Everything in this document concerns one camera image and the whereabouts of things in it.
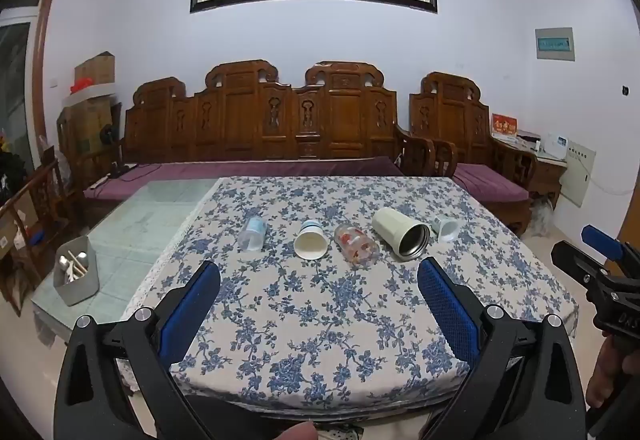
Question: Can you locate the large cardboard box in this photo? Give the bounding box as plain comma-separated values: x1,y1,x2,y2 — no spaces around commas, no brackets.
57,95,122,162

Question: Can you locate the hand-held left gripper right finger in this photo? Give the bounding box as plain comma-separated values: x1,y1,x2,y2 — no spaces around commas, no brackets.
416,256,587,440

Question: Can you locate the carved wooden armchair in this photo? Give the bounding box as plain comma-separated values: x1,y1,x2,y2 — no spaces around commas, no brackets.
409,72,538,237

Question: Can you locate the person's left hand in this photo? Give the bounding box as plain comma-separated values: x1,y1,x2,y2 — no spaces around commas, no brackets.
268,421,319,440

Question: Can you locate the red gift box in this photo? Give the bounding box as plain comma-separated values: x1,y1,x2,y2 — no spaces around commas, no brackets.
491,114,521,142

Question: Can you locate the small cardboard box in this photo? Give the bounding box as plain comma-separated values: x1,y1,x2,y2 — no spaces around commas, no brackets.
74,52,117,88

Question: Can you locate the white desktop device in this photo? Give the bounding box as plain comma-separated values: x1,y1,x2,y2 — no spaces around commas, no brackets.
544,134,569,159

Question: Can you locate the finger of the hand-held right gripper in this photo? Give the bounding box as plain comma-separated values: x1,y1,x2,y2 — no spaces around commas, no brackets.
581,225,640,271
551,240,626,301

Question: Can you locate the clear plastic cup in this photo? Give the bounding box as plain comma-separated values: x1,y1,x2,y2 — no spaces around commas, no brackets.
237,216,267,252

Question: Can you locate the red patterned glass cup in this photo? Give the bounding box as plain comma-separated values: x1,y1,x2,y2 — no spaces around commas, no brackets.
334,222,380,266

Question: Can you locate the grey utensil container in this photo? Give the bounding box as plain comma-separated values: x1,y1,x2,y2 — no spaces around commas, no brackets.
53,236,99,307

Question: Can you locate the cream insulated steel cup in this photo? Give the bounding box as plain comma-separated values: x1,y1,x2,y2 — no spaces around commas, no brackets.
371,206,431,262

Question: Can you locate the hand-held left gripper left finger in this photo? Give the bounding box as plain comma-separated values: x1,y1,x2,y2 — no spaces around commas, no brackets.
54,261,222,440

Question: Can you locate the small white cup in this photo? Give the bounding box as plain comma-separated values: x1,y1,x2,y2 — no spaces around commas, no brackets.
431,215,461,242

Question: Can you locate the wooden side table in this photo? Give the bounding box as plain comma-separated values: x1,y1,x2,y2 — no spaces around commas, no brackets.
520,147,568,212

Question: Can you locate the carved wooden sofa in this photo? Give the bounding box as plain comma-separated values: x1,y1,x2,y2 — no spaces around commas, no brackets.
117,60,436,181

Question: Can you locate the wooden door frame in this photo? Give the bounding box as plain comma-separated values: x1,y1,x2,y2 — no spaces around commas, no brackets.
25,0,63,173

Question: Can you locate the white wall distribution box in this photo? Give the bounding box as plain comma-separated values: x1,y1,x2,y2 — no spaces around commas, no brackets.
535,27,576,63

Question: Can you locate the white paper cup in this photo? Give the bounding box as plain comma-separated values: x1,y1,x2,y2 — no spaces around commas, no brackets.
293,219,329,260

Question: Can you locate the blue floral tablecloth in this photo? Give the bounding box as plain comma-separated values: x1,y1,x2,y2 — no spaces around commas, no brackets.
120,176,580,413

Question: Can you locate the short purple seat cushion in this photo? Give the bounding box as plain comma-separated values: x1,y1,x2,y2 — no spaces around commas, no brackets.
452,163,531,202

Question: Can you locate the wooden chair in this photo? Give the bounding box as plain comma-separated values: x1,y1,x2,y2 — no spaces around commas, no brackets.
0,159,68,317

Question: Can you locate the clear plastic bag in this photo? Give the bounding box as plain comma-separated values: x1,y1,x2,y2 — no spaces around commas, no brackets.
531,197,557,237

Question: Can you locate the grey electrical panel door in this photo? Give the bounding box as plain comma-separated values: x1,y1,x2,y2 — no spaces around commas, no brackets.
559,140,597,208

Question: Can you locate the person's right hand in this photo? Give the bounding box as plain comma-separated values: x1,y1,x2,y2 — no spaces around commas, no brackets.
586,334,623,410

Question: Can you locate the long purple seat cushion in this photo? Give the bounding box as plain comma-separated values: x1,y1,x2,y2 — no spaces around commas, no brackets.
82,156,405,202

